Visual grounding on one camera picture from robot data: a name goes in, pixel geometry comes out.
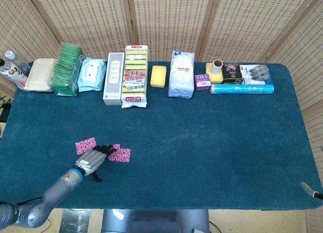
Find right grey silver robot hand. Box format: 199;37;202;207
300;182;323;201

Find yellow sponge multipack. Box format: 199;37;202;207
120;45;149;109

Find rattan folding screen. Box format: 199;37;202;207
0;0;323;145

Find black tin can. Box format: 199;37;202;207
221;64;244;85

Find yellow sponge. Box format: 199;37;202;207
150;65;168;88
205;63;224;84

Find blue felt table mat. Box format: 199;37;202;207
0;61;323;210

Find green tea bag box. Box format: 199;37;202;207
51;42;84;97

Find dark wrapped packet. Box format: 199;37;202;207
239;64;274;85

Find light blue wet wipes pack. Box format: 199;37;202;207
77;56;107;93

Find black floor cable bundle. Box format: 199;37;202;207
0;95;13;123

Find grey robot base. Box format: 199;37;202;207
101;209;210;233

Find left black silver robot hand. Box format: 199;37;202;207
75;144;117;183

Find white labelled drink bottle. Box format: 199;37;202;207
0;58;28;90

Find white paper bag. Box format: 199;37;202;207
168;50;196;99

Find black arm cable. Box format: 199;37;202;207
14;197;43;206

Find silver floor plate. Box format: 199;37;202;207
60;209;91;233

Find white paper roll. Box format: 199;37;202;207
211;59;224;75

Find blue cling film roll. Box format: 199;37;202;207
209;83;275;95

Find beige lunch box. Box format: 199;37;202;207
24;58;56;93

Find clear water bottle white cap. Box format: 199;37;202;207
4;50;32;77

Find small purple box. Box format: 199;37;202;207
194;73;211;91

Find white power strip box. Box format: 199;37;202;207
102;52;126;106

